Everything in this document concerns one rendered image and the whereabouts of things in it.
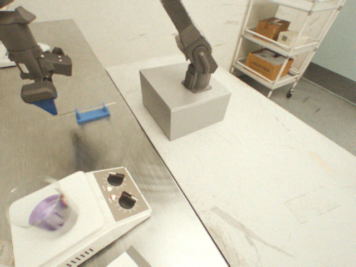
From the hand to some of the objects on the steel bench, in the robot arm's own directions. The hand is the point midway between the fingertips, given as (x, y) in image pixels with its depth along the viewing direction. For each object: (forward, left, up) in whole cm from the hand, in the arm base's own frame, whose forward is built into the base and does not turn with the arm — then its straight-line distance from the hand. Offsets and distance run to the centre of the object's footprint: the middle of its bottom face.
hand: (49, 94), depth 47 cm
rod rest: (-9, +2, -10) cm, 13 cm away
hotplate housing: (+1, +33, -9) cm, 34 cm away
